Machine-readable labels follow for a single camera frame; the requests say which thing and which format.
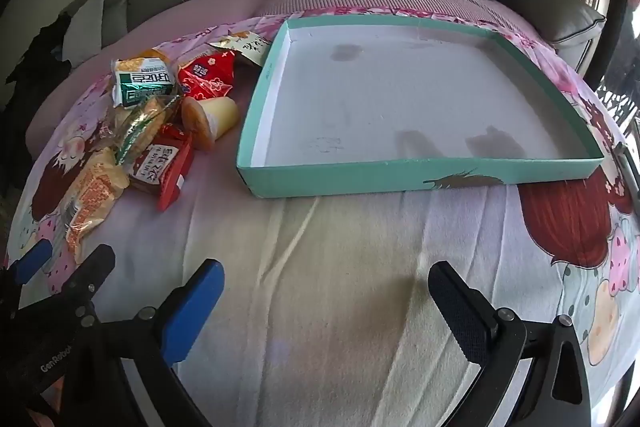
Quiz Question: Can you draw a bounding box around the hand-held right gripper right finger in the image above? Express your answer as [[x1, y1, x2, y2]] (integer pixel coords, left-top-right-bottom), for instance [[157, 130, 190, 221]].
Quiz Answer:
[[427, 261, 593, 427]]

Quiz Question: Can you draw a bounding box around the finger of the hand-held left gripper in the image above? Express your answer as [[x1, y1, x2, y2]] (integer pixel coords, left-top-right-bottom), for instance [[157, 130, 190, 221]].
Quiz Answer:
[[0, 238, 54, 294], [52, 243, 117, 333]]

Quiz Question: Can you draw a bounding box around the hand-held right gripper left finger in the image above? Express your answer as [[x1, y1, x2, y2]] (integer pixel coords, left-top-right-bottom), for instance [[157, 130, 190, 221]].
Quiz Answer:
[[100, 259, 226, 427]]

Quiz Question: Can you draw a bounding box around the white orange print snack packet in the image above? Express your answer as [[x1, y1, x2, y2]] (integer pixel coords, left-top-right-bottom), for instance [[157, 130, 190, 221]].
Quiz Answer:
[[65, 147, 131, 260]]

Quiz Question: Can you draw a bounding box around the red packet with white label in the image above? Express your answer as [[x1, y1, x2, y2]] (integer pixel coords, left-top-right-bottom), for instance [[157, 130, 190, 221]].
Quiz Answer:
[[129, 124, 195, 212]]

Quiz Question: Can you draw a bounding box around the clear pastry pack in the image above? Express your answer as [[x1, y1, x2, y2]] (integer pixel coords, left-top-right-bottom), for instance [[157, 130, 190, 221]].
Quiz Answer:
[[102, 94, 183, 165]]

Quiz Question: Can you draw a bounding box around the green white biscuit packet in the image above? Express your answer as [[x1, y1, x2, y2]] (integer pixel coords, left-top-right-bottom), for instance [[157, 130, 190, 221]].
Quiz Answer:
[[111, 57, 178, 108]]

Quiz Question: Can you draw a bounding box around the yellow pudding cup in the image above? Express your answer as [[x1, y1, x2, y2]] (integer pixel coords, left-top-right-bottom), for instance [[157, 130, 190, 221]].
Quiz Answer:
[[181, 97, 239, 152]]

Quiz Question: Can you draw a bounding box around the teal cardboard box tray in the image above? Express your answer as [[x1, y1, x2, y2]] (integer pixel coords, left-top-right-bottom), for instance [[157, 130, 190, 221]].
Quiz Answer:
[[236, 16, 606, 198]]

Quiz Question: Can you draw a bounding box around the red flower print snack packet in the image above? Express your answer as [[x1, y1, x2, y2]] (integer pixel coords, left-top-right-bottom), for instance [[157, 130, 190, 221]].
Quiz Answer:
[[177, 48, 236, 100]]

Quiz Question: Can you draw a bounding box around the pink printed blanket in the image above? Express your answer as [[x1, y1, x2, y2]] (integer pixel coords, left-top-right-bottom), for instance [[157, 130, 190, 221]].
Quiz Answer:
[[7, 7, 640, 427]]

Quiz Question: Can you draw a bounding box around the dark cloth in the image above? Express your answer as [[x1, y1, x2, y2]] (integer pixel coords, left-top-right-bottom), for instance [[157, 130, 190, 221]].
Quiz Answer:
[[5, 14, 73, 108]]

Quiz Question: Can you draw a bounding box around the white cushion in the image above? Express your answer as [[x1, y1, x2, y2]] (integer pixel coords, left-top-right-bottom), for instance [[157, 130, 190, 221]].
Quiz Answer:
[[62, 0, 106, 55]]

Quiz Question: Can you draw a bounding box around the white gold snack packet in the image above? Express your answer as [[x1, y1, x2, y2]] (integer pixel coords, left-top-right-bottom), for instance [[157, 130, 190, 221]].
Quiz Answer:
[[209, 32, 273, 68]]

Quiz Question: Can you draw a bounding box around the black white patterned cloth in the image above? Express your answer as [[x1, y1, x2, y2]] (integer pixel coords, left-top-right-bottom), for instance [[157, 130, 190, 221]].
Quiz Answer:
[[597, 77, 640, 122]]

